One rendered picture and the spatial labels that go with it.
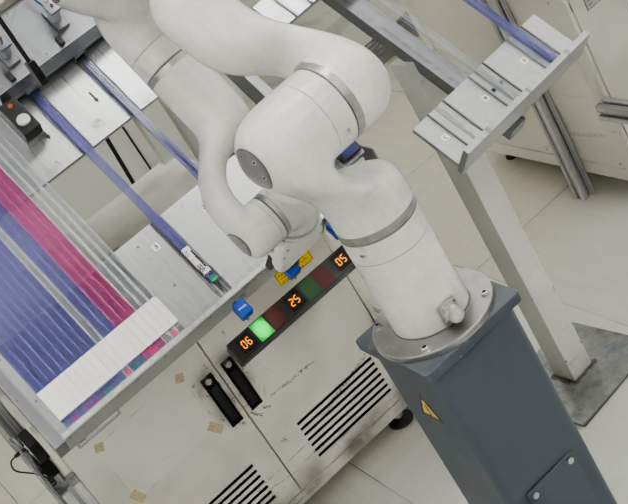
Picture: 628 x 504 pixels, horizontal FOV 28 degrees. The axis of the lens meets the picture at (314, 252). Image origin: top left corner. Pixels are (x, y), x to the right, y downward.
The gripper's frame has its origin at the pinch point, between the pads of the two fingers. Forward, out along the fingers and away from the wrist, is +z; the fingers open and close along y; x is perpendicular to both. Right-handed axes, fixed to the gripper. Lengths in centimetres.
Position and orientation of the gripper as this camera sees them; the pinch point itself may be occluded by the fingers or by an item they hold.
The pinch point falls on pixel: (289, 256)
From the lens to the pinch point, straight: 209.9
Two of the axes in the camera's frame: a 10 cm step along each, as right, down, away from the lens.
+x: -7.2, -6.5, 2.3
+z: -0.4, 3.8, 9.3
